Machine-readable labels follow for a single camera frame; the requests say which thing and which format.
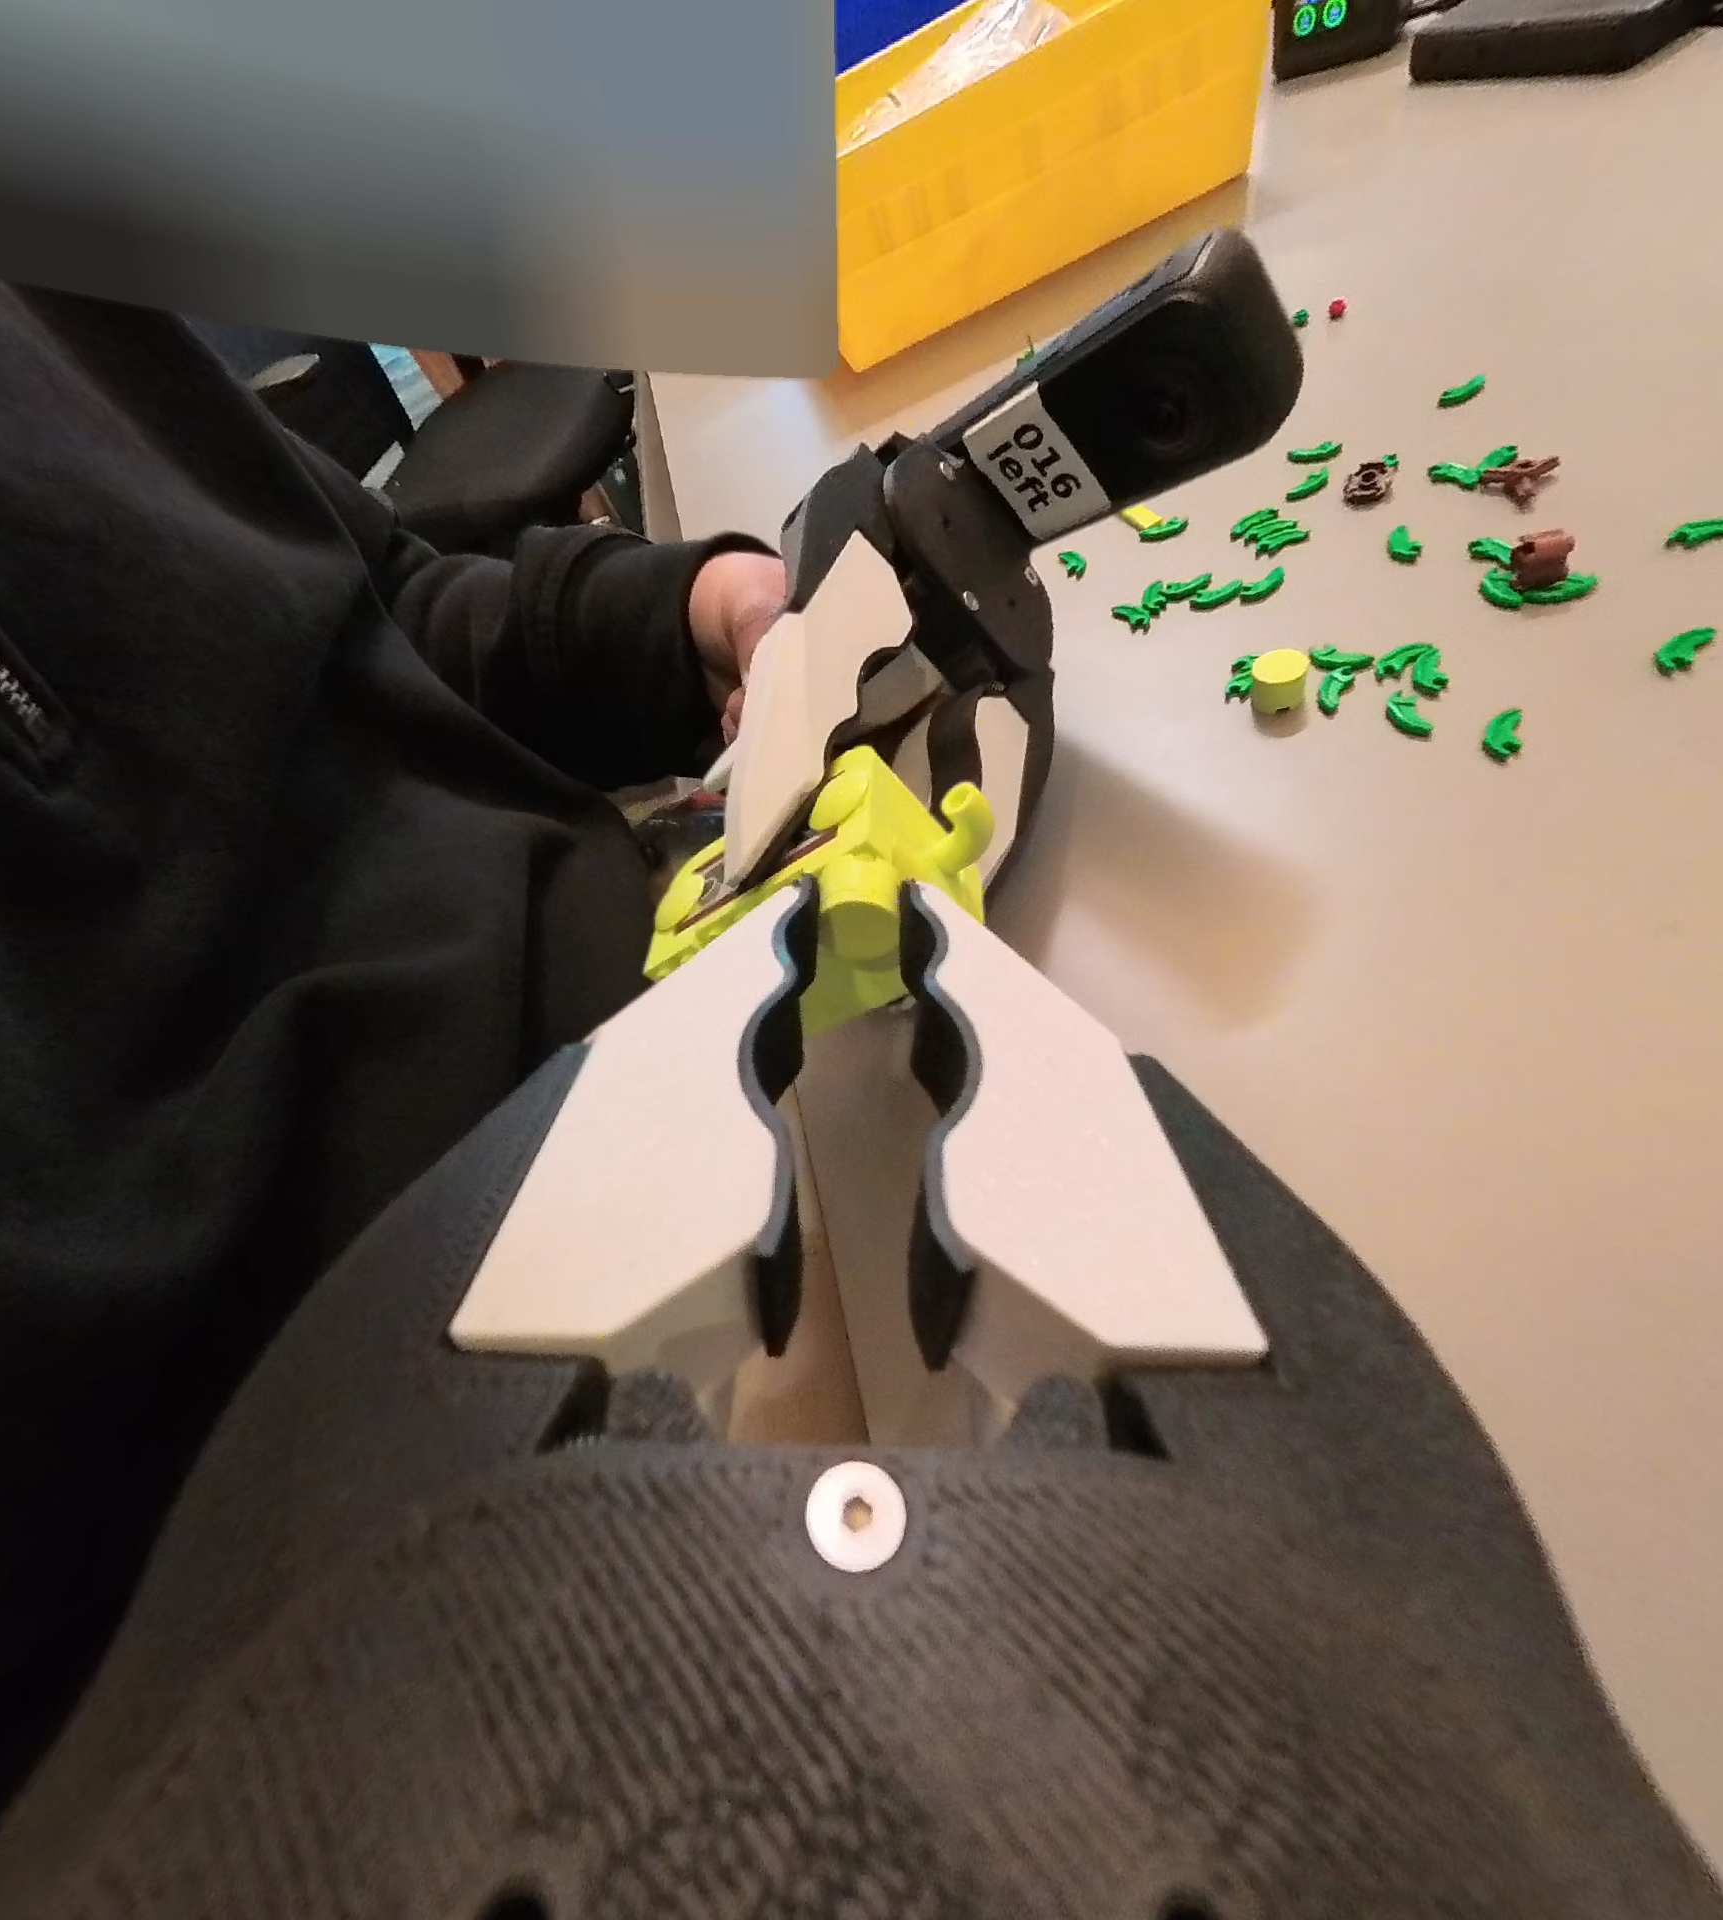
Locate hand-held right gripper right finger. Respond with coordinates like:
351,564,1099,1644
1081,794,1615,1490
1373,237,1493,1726
897,882,1271,1374

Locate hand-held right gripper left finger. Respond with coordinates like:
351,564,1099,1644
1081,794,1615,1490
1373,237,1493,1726
447,876,821,1374

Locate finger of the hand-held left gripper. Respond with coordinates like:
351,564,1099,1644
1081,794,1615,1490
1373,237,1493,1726
703,532,937,891
977,683,1055,919

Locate lime green brick pot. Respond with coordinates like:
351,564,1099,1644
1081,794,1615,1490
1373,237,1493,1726
643,750,989,1040

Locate person's left forearm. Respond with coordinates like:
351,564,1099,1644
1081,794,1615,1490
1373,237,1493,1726
395,525,725,786

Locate person's left hand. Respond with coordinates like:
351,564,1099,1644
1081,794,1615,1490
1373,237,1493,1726
687,547,791,740

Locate yellow storage bin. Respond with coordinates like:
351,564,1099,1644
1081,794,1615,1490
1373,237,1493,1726
833,0,1271,375

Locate scattered green leaf pieces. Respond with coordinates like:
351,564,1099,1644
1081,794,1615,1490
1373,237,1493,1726
1055,307,1723,769

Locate black office chair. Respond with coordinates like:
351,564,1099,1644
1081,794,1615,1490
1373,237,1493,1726
249,353,641,555

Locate clear plastic bag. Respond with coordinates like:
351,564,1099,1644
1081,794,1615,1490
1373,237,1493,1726
861,0,1109,131

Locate blue storage bin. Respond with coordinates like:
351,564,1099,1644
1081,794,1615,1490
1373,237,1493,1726
833,0,985,75

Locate black device with green lights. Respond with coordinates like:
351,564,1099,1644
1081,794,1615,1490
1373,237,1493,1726
1273,0,1403,83

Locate flat black device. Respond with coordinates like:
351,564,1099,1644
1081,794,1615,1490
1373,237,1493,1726
1407,0,1703,87

